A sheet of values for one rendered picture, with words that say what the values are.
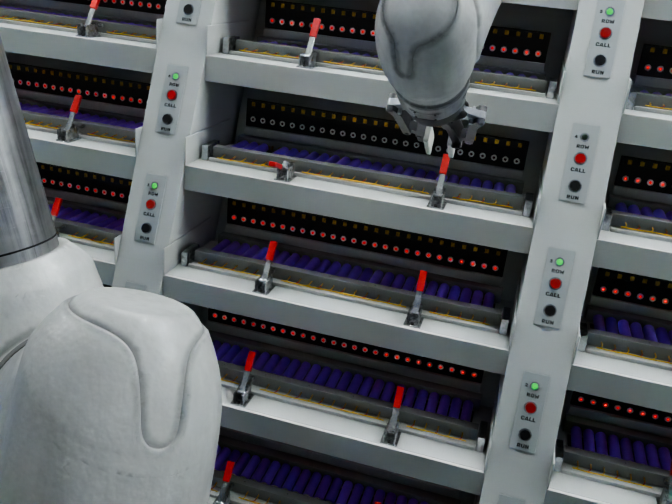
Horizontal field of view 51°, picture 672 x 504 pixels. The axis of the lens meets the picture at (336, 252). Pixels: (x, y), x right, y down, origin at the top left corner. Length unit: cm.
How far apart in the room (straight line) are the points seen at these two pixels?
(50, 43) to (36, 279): 85
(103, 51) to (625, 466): 115
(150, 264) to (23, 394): 76
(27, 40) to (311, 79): 56
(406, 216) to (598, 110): 34
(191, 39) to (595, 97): 69
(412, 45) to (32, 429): 46
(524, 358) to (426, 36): 62
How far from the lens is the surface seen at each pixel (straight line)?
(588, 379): 117
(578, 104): 118
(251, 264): 128
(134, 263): 130
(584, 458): 125
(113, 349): 52
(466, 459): 120
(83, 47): 143
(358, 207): 117
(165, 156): 129
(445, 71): 73
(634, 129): 119
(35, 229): 70
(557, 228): 115
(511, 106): 118
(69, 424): 52
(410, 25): 69
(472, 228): 115
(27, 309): 67
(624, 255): 116
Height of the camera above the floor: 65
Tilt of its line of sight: 1 degrees down
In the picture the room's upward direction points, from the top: 11 degrees clockwise
